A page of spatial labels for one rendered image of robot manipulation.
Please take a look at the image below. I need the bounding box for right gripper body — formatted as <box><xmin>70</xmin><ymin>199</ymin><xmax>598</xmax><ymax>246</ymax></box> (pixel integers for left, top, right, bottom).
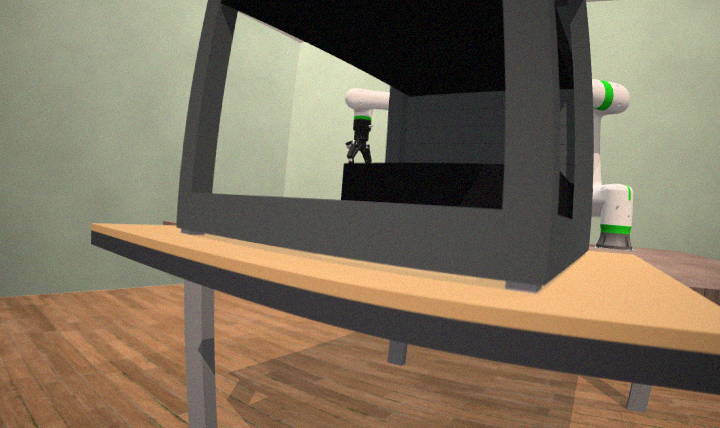
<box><xmin>354</xmin><ymin>130</ymin><xmax>369</xmax><ymax>151</ymax></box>

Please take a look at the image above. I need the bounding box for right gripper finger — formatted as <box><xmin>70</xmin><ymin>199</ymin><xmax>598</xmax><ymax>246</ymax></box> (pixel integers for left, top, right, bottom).
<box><xmin>347</xmin><ymin>140</ymin><xmax>363</xmax><ymax>163</ymax></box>
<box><xmin>361</xmin><ymin>144</ymin><xmax>372</xmax><ymax>162</ymax></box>

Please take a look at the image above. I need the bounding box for dark grey rack frame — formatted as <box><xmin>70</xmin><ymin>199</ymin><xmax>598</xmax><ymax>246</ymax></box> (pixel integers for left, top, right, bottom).
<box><xmin>176</xmin><ymin>0</ymin><xmax>594</xmax><ymax>294</ymax></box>

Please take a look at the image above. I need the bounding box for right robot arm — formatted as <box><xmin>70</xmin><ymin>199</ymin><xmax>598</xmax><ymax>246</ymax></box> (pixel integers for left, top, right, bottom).
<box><xmin>345</xmin><ymin>88</ymin><xmax>389</xmax><ymax>132</ymax></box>

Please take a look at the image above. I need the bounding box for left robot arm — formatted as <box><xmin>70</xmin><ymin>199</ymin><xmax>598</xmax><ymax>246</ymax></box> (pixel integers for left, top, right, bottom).
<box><xmin>592</xmin><ymin>79</ymin><xmax>633</xmax><ymax>250</ymax></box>

